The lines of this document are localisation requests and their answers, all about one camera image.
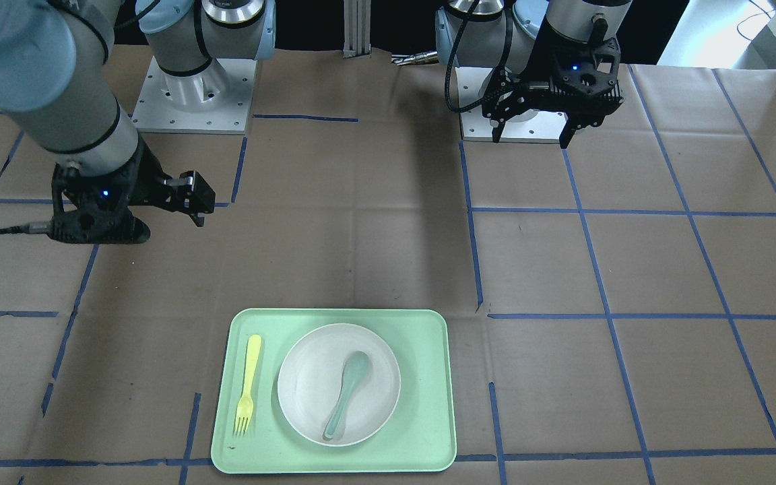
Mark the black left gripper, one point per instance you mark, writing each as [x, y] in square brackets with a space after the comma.
[537, 68]

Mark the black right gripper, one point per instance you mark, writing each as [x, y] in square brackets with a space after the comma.
[147, 176]

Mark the white round plate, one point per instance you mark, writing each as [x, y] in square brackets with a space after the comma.
[310, 376]

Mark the yellow plastic fork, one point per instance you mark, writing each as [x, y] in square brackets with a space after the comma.
[245, 407]

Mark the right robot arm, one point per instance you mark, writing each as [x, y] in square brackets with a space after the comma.
[51, 85]

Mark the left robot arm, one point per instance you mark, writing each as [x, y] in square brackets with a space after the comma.
[501, 34]

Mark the teal plastic spoon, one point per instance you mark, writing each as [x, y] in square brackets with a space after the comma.
[355, 369]

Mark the light green plastic tray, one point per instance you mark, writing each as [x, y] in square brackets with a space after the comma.
[419, 437]

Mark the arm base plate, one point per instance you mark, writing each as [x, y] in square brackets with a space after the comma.
[533, 126]
[216, 101]

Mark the aluminium frame post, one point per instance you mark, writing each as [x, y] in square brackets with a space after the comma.
[357, 17]

